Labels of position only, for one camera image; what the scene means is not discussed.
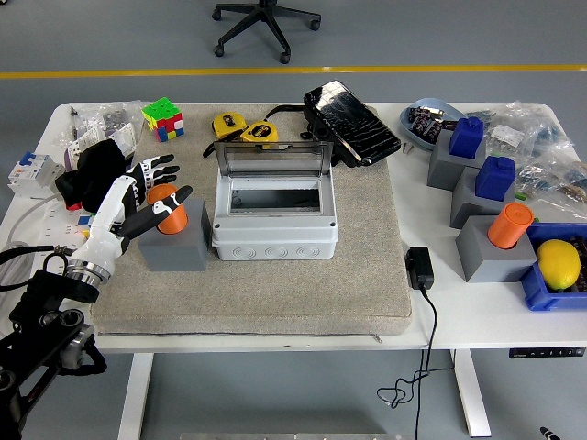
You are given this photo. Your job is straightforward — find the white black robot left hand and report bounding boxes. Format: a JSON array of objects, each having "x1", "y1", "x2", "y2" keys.
[{"x1": 71, "y1": 153, "x2": 194, "y2": 276}]

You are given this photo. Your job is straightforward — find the orange cylinder battery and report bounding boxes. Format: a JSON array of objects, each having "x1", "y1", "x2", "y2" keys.
[
  {"x1": 146, "y1": 184, "x2": 190, "y2": 236},
  {"x1": 487, "y1": 203, "x2": 536, "y2": 250}
]

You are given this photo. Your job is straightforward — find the grey plastic junction box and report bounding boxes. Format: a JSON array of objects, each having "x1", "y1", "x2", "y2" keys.
[{"x1": 211, "y1": 176, "x2": 340, "y2": 261}]

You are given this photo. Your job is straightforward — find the transparent hinged box lid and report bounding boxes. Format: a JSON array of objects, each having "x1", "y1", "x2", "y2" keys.
[{"x1": 214, "y1": 140, "x2": 335, "y2": 180}]

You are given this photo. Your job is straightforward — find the black cloth bundle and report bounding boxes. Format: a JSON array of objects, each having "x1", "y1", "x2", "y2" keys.
[{"x1": 54, "y1": 139, "x2": 127, "y2": 215}]

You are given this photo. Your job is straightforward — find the white power strip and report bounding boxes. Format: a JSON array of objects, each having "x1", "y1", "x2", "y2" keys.
[{"x1": 27, "y1": 201, "x2": 95, "y2": 276}]

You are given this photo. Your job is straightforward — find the black table control panel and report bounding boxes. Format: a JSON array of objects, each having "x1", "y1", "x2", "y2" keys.
[{"x1": 508, "y1": 346, "x2": 587, "y2": 359}]

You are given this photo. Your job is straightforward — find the grey block with round hole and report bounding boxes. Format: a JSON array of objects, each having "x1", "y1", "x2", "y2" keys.
[{"x1": 137, "y1": 197, "x2": 212, "y2": 274}]

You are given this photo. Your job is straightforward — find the white table leg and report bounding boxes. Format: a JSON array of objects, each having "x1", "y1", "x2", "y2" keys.
[
  {"x1": 449, "y1": 348, "x2": 494, "y2": 437},
  {"x1": 116, "y1": 352, "x2": 155, "y2": 440}
]

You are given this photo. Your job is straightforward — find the white circuit breaker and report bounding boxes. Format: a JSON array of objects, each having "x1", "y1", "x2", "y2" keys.
[{"x1": 6, "y1": 150, "x2": 65, "y2": 199}]

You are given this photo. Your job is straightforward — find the clear bag of metal parts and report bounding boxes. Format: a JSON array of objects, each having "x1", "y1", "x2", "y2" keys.
[{"x1": 80, "y1": 103, "x2": 138, "y2": 134}]

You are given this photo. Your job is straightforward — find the large colourful puzzle cube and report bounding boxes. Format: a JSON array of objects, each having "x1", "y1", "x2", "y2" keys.
[{"x1": 140, "y1": 97, "x2": 186, "y2": 142}]

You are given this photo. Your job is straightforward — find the blue plastic bin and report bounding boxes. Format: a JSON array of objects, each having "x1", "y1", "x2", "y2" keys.
[{"x1": 520, "y1": 223, "x2": 587, "y2": 313}]

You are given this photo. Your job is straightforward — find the yellow tape measure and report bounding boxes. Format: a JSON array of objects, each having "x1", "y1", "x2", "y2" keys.
[
  {"x1": 212, "y1": 112, "x2": 247, "y2": 138},
  {"x1": 240, "y1": 119, "x2": 280, "y2": 151}
]

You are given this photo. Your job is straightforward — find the dark packets in bin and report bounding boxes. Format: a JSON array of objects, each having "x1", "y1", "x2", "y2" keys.
[{"x1": 568, "y1": 237, "x2": 587, "y2": 294}]

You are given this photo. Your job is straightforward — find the yellow lemon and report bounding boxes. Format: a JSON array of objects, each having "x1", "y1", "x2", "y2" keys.
[{"x1": 536, "y1": 239, "x2": 582, "y2": 291}]

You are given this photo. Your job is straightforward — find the grey block holder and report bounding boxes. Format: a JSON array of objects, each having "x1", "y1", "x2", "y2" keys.
[
  {"x1": 426, "y1": 132, "x2": 487, "y2": 192},
  {"x1": 455, "y1": 214, "x2": 537, "y2": 283},
  {"x1": 449, "y1": 167, "x2": 517, "y2": 229}
]

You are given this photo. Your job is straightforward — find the grey-brown cushion mat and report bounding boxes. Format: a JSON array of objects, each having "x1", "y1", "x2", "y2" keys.
[{"x1": 90, "y1": 103, "x2": 413, "y2": 337}]

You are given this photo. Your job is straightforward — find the black power adapter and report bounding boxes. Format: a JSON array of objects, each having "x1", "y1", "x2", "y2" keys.
[{"x1": 405, "y1": 246, "x2": 436, "y2": 291}]

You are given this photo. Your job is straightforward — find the black office chair base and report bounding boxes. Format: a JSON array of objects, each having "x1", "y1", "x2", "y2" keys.
[{"x1": 211, "y1": 0, "x2": 322, "y2": 64}]

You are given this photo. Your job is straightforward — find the clear bag of dark parts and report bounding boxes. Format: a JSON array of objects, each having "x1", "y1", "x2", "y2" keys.
[{"x1": 515, "y1": 153, "x2": 587, "y2": 203}]

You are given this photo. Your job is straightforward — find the shiny black zip case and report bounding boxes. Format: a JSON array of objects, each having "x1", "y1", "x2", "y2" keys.
[{"x1": 265, "y1": 80, "x2": 401, "y2": 169}]

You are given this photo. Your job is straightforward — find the blue stepped block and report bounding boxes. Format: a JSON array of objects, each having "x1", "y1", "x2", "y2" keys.
[
  {"x1": 448, "y1": 116, "x2": 486, "y2": 160},
  {"x1": 474, "y1": 155, "x2": 515, "y2": 202}
]

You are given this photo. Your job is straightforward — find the clear bag with white labels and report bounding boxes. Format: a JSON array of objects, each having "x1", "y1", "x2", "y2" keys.
[{"x1": 483, "y1": 122, "x2": 526, "y2": 150}]

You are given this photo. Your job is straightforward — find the clear bag of blue parts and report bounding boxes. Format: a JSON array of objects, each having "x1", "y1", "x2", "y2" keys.
[{"x1": 499, "y1": 101, "x2": 577, "y2": 160}]

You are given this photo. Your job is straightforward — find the light blue bowl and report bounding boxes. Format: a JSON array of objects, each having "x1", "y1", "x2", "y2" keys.
[{"x1": 398, "y1": 97, "x2": 464, "y2": 152}]

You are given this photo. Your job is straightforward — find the dark snack packets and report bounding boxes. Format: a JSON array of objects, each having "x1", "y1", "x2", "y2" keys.
[{"x1": 409, "y1": 106, "x2": 445, "y2": 138}]

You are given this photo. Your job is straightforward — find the white cable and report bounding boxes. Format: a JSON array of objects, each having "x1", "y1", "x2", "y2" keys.
[{"x1": 0, "y1": 194, "x2": 61, "y2": 239}]

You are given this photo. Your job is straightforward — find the thick grey cable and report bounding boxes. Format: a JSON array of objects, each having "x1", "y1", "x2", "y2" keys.
[{"x1": 0, "y1": 240, "x2": 38, "y2": 288}]

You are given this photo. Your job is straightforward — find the black adapter cord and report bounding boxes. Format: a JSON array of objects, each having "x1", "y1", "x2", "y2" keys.
[{"x1": 376, "y1": 288, "x2": 455, "y2": 440}]

